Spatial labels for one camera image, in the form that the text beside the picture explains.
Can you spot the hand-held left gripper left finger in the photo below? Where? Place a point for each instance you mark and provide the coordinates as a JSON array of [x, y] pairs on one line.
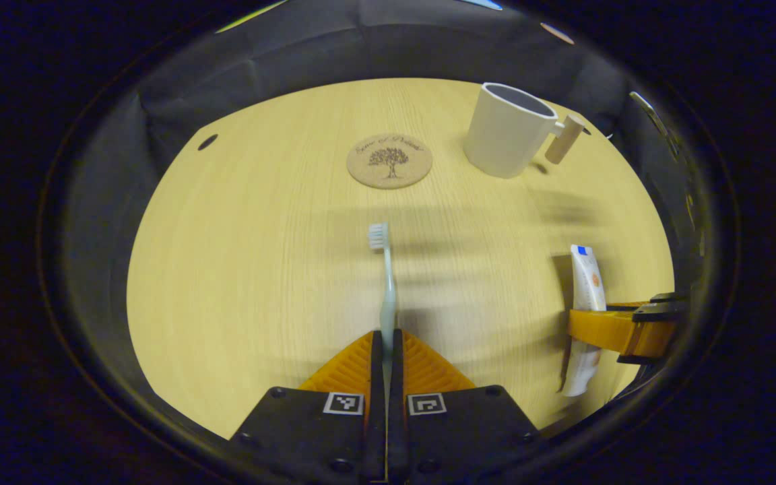
[[376, 431]]

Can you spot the pale green toothbrush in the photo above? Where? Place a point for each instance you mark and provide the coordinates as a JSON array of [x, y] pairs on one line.
[[388, 289]]

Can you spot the round cork coaster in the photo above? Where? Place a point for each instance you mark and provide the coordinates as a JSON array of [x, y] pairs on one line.
[[374, 175]]

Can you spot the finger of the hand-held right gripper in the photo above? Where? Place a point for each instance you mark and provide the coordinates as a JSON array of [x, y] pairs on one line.
[[603, 330]]

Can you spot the light wooden desktop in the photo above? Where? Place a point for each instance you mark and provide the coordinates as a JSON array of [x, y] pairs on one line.
[[260, 269]]

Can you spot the black backdrop cloth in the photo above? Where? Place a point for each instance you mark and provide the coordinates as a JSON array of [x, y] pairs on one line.
[[294, 54]]

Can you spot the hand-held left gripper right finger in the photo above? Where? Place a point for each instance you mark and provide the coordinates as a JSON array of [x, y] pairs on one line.
[[396, 431]]

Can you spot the white toothpaste tube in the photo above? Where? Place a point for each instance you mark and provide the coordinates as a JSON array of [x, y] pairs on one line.
[[589, 276]]

